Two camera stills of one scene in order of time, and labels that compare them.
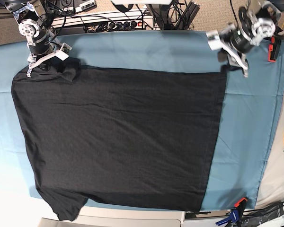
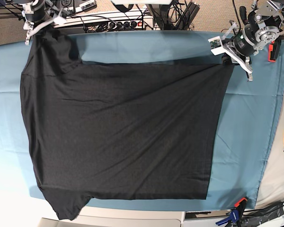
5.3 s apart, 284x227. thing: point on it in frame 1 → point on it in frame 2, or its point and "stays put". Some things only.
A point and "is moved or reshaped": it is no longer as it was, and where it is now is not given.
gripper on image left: x=39 y=51 → x=38 y=11
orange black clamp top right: x=273 y=48 stays put
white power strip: x=115 y=21 stays put
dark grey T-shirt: x=134 y=139 is moved or reshaped
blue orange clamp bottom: x=236 y=213 stays put
